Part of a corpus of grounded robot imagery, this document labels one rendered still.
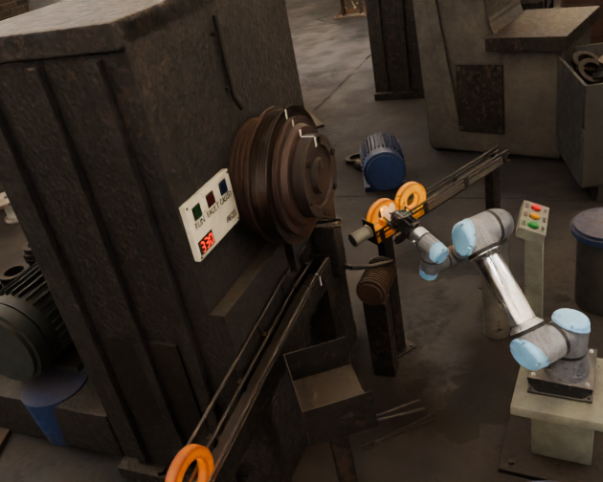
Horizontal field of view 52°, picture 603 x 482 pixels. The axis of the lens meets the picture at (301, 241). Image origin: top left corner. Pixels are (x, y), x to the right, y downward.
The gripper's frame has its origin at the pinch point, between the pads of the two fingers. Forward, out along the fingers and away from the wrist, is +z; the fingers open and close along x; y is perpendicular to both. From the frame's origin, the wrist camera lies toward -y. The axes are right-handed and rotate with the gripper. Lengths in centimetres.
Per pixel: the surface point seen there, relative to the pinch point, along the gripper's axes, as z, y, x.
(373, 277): -16.6, -16.5, 16.7
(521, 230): -40, -1, -39
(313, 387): -55, 4, 75
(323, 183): -12, 42, 41
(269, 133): -3, 62, 55
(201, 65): 12, 82, 68
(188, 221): -16, 54, 91
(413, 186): 0.1, 4.6, -16.6
